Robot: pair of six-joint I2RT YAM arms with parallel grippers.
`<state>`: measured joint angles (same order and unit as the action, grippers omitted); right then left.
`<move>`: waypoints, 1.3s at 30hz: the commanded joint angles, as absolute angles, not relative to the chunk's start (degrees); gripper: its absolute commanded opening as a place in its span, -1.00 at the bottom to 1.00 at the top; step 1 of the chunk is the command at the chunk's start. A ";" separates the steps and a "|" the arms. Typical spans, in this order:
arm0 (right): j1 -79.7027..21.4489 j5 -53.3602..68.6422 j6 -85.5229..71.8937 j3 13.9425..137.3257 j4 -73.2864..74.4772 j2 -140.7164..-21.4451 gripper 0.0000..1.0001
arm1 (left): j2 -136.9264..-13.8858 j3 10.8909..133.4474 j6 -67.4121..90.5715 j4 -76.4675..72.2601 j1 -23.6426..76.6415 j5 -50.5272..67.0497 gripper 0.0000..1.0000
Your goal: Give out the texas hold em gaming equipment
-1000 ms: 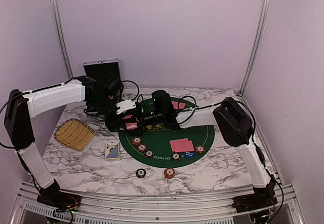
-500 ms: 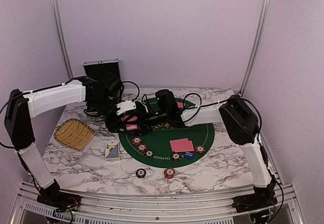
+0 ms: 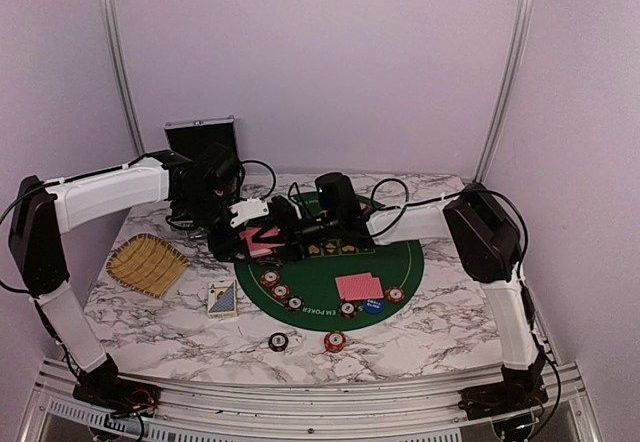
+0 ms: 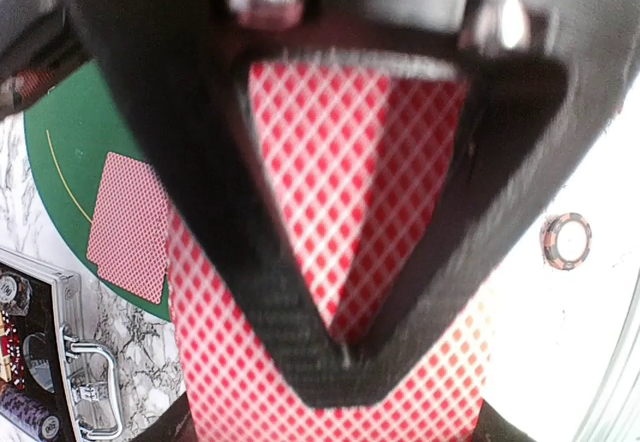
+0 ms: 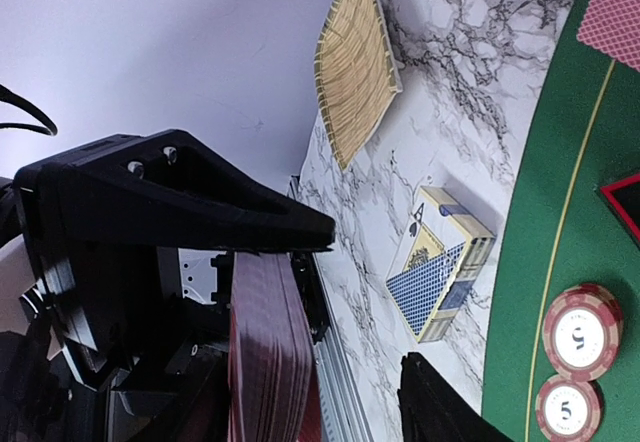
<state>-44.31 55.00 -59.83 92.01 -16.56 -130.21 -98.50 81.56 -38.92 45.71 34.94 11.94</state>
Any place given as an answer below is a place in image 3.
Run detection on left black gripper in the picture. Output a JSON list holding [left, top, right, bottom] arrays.
[[176, 188, 251, 264]]

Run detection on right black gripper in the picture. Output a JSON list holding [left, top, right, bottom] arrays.
[[253, 208, 342, 261]]

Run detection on red-backed card deck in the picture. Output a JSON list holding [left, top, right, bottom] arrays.
[[240, 227, 283, 258]]

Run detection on black poker chip stack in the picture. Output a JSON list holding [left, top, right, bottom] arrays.
[[268, 332, 289, 352]]

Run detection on dealt card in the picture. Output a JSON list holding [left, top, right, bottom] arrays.
[[335, 273, 373, 301]]

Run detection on red poker chip stack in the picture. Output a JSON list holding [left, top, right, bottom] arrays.
[[324, 331, 347, 353]]

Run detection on blue small blind button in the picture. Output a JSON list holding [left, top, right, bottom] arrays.
[[362, 299, 385, 315]]

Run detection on triangular all-in button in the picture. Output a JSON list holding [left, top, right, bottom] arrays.
[[256, 256, 282, 267]]

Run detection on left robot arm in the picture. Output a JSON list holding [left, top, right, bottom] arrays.
[[5, 144, 245, 407]]

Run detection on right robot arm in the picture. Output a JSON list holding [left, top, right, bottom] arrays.
[[249, 172, 545, 410]]

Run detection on playing card box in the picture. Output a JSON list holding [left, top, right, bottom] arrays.
[[206, 279, 238, 318]]

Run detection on woven bamboo tray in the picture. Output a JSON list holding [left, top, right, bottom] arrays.
[[106, 233, 190, 298]]

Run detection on round green poker mat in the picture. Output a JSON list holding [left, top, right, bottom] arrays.
[[233, 190, 425, 333]]

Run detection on aluminium poker case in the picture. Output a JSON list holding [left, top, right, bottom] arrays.
[[163, 114, 244, 236]]

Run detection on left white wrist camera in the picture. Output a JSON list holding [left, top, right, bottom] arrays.
[[229, 198, 269, 228]]

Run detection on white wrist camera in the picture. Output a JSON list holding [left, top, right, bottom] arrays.
[[229, 198, 269, 228], [288, 197, 305, 219]]

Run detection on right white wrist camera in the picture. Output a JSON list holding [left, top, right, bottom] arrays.
[[288, 197, 305, 219]]

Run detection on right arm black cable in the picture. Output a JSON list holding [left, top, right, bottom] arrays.
[[369, 176, 564, 413]]

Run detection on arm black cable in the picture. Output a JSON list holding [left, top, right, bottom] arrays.
[[369, 176, 564, 413], [0, 158, 277, 293]]

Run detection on front aluminium rail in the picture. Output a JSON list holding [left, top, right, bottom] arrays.
[[19, 361, 601, 442]]

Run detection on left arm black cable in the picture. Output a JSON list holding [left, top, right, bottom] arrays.
[[0, 158, 277, 293]]

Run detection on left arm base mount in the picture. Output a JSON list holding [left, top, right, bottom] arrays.
[[73, 373, 160, 418]]

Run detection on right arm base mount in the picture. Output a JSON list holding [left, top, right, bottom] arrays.
[[458, 381, 549, 420]]

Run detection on left aluminium frame post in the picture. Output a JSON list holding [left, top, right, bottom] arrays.
[[100, 0, 145, 156]]

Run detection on aluminium frame post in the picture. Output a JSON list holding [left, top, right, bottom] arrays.
[[473, 0, 534, 182], [100, 0, 145, 156]]

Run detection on right aluminium frame post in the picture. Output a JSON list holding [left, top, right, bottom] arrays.
[[473, 0, 534, 182]]

